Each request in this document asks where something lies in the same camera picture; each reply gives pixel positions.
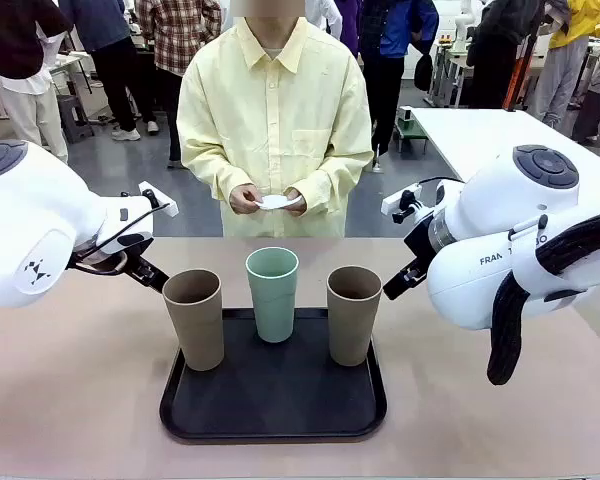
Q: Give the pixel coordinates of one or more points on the person in dark clothes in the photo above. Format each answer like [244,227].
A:
[117,75]

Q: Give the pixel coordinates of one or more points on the brown tall cup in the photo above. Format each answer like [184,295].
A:
[352,325]
[200,325]

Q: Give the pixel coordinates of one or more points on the person right forearm yellow sleeve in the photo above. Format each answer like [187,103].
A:
[205,170]

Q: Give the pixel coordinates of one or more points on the person in grey white clothes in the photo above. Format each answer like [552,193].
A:
[597,95]

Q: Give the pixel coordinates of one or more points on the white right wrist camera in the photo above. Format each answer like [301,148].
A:
[392,201]

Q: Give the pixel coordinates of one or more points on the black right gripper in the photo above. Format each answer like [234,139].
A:
[422,240]

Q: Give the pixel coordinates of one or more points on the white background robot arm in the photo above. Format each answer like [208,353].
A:
[461,25]

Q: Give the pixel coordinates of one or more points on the black plastic tray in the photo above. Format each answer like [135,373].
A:
[280,400]

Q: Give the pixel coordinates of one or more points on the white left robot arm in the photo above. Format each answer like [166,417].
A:
[30,210]

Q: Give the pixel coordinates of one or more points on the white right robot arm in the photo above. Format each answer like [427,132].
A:
[485,225]

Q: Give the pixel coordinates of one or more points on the person in plaid shirt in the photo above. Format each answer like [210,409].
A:
[180,35]

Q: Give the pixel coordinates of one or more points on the person left forearm yellow sleeve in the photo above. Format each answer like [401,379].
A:
[330,172]

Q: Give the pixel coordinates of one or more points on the person in black jacket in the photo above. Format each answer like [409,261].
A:
[500,50]

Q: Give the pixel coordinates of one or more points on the person left hand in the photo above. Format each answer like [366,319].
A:
[299,206]

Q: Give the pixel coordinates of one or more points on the person right hand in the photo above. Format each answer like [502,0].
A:
[242,200]

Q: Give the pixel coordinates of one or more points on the grey step stool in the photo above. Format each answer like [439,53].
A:
[75,117]

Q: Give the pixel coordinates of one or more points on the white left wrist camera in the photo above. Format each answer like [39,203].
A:
[166,209]

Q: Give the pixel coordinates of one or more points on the person in yellow jacket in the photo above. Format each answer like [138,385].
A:
[565,65]

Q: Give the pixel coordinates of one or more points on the person in maroon top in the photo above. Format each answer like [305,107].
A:
[15,45]

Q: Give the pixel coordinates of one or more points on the black hanging bag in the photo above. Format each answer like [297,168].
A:
[423,72]

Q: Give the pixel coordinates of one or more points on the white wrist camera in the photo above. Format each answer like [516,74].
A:
[392,201]
[166,209]

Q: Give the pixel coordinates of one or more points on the mint green tall cup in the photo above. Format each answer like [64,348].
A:
[272,310]

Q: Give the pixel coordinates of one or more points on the person in blue jacket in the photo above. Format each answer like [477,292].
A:
[395,35]

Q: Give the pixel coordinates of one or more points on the person in yellow shirt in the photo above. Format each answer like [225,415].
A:
[275,125]

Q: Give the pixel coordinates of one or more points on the orange black post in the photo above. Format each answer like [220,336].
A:
[517,75]

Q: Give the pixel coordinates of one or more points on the white lace paper coaster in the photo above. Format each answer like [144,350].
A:
[272,202]

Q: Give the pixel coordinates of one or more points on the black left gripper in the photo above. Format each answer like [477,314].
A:
[137,262]

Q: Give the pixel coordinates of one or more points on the white background table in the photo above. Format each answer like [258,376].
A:
[480,135]

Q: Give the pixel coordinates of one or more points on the green small stand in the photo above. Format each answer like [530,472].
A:
[410,131]

